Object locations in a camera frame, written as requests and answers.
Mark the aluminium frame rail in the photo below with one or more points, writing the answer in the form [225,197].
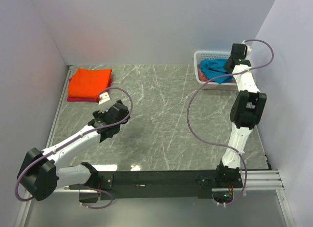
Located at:
[263,180]

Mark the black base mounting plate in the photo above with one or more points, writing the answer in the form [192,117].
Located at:
[165,184]

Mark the white plastic basket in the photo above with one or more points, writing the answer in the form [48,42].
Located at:
[222,83]

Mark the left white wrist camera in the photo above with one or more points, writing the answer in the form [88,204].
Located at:
[104,99]

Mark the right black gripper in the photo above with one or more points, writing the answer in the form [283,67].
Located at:
[225,64]

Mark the folded orange t shirt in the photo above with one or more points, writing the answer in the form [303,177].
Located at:
[92,74]

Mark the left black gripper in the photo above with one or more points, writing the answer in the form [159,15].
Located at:
[100,114]

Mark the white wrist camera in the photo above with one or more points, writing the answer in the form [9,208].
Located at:
[248,48]
[104,99]

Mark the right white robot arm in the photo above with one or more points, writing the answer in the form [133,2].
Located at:
[245,114]

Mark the pink t shirt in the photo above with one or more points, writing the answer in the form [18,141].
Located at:
[201,75]

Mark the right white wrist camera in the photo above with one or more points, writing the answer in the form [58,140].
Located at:
[248,48]

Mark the blue t shirt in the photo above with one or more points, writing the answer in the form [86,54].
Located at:
[213,67]

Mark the folded magenta t shirt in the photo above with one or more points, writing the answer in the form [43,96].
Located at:
[80,99]

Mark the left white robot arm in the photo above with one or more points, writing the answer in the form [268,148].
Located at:
[44,171]

